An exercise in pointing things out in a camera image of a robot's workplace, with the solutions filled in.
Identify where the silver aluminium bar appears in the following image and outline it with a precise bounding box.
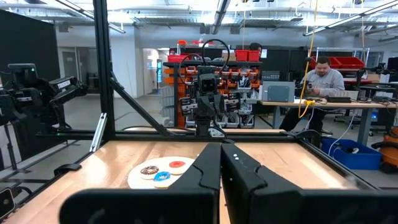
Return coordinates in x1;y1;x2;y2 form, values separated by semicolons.
89;112;108;153

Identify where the black hooked frame bracket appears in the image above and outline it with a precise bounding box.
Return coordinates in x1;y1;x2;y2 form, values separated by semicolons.
53;163;83;177
279;129;323;147

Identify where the blue plastic bin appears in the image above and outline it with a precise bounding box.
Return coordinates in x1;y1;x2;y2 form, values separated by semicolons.
321;138;384;171

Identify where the white round plate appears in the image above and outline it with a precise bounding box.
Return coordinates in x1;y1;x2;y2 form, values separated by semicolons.
127;156;196;190

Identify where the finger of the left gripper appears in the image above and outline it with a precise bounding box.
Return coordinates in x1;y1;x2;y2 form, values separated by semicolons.
207;96;216;117
199;96;208;117

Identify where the shelf rack with orange bins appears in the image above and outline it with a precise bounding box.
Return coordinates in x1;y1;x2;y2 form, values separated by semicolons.
163;60;264;128

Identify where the small chocolate sprinkled donut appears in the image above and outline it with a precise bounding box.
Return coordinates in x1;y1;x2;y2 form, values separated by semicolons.
139;165;160;180

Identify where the black partition panel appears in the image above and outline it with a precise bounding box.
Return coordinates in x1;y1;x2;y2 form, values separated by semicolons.
0;9;62;94

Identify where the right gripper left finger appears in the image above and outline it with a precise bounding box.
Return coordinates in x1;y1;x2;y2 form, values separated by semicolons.
169;142;222;192

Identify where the small blue frosted donut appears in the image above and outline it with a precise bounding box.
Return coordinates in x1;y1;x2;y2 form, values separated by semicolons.
152;170;172;189

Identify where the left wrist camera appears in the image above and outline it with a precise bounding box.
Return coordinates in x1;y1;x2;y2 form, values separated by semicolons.
198;73;218;96

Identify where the wooden work desk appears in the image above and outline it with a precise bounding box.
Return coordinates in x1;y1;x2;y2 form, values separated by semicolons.
257;98;398;146

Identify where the orange shop vacuum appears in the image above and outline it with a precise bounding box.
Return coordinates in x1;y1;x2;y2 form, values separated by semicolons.
371;126;398;174

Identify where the grey equipment box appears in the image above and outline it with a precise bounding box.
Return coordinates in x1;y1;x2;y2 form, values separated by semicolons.
262;80;295;103

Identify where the small red frosted donut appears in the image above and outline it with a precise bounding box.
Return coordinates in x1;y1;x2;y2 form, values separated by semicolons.
167;160;187;175

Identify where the yellow hanging cable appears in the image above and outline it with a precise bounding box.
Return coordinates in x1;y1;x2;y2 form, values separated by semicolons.
297;0;320;119

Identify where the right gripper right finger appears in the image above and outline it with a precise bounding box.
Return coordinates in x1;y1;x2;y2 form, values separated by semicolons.
221;142;305;224

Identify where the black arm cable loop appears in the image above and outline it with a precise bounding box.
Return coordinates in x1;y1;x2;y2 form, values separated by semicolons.
178;39;231;86

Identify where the white cable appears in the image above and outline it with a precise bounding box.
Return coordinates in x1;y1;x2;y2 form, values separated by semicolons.
328;113;357;156

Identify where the person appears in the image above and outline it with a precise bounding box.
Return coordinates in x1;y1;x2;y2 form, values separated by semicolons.
248;42;264;58
279;55;346;133

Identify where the black table-level camera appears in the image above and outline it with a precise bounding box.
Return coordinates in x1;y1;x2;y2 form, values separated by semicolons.
0;187;16;220

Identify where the flat black desk device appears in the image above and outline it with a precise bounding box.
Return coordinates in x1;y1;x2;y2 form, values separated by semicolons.
326;95;352;104

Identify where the red plastic bin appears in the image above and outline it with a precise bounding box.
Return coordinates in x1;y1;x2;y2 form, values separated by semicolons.
235;49;261;62
309;56;366;70
167;54;188;63

